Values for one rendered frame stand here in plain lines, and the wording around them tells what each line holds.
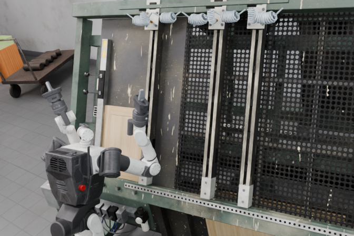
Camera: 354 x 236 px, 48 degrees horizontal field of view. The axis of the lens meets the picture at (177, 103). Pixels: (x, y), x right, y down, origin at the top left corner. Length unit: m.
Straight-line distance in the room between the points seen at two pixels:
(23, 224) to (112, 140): 1.75
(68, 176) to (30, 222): 2.10
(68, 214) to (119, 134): 0.70
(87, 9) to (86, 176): 1.24
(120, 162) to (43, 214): 2.18
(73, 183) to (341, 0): 1.66
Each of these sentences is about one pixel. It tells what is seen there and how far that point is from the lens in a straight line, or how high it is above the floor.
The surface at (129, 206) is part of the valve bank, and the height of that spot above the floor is 0.74.
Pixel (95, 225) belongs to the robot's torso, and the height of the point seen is 0.93.
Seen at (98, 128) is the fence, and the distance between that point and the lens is 2.89.
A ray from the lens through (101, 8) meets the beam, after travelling 2.87.
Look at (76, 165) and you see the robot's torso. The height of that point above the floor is 1.36.
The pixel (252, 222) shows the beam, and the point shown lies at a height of 0.84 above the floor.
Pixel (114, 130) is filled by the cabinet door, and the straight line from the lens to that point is 2.83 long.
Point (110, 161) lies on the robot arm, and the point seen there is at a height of 1.34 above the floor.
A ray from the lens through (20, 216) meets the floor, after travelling 4.42.
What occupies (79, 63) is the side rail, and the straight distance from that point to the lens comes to 3.01.
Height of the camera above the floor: 2.53
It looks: 27 degrees down
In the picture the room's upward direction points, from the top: 12 degrees counter-clockwise
